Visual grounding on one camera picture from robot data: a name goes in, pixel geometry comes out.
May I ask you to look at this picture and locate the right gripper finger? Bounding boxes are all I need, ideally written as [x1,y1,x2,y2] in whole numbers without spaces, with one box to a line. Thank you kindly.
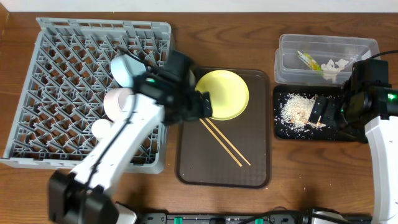
[322,96,342,126]
[308,96,326,124]

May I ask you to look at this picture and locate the pile of rice grains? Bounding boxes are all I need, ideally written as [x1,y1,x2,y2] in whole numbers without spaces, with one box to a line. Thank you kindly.
[277,93,322,134]

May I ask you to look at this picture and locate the wooden chopstick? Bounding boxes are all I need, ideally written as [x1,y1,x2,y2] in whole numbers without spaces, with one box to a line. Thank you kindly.
[199,119,242,167]
[204,118,251,166]

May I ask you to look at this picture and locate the light blue bowl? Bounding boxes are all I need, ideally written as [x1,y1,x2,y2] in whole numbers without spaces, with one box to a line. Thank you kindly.
[110,54,146,88]

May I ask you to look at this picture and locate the yellow plate bowl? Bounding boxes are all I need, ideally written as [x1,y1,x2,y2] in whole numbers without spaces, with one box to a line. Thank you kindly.
[195,70,249,121]

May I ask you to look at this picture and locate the white pink bowl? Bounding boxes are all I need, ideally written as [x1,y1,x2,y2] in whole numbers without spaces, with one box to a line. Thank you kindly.
[103,88,134,121]

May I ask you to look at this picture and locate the white cup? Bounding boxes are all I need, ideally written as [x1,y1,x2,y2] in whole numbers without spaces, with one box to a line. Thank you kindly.
[91,119,113,140]

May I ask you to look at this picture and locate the green snack wrapper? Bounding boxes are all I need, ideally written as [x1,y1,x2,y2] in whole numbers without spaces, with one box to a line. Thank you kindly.
[297,51,322,71]

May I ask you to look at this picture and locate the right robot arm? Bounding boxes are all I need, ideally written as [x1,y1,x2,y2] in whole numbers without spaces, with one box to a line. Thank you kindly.
[308,55,397,223]

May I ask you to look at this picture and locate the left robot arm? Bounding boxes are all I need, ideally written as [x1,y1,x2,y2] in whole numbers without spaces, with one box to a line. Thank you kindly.
[48,50,213,223]

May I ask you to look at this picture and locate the black food waste tray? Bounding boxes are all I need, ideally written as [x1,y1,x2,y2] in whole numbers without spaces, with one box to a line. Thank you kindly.
[273,85,353,142]

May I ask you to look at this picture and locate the nut shell scraps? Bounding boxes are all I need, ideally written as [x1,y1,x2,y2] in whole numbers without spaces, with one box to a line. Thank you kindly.
[290,108,326,128]

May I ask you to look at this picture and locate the clear plastic bin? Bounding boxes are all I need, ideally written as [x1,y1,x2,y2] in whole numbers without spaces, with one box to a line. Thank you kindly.
[274,34,379,86]

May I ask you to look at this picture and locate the brown serving tray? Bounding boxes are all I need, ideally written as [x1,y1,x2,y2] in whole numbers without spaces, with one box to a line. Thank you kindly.
[175,70,272,189]

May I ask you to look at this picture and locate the grey plastic dish rack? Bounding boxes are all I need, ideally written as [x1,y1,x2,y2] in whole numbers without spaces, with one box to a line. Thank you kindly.
[1,17,174,169]

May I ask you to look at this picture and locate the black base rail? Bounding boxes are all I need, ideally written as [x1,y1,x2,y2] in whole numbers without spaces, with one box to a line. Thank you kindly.
[136,207,373,224]

